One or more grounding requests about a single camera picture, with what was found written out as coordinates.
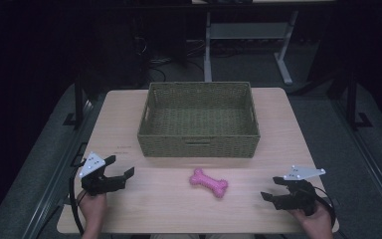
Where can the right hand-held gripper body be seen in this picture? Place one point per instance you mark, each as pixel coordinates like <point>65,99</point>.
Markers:
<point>300,199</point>

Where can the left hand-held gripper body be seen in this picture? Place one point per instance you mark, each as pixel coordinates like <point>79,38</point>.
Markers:
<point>94,184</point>

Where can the person's left hand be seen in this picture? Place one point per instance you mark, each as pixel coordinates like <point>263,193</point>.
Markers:
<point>93,209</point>

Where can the person's right hand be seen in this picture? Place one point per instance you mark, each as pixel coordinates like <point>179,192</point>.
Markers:
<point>316,220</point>

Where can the pink bone-shaped dog toy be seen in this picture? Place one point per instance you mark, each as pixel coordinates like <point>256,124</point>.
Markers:
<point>209,182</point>

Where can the black metal stand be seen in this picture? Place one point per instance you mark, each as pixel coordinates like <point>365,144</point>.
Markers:
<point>78,99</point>
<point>352,99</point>

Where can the green woven basket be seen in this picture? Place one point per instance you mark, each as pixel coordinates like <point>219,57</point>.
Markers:
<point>199,142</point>

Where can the black table bracket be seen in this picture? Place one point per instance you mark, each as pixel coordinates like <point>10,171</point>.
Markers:
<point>79,154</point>

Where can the metal floor rail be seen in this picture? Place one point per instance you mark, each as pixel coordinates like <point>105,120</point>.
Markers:
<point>371,166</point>
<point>54,186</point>

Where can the grey metal desk frame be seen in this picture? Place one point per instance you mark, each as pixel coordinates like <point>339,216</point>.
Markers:
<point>245,30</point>

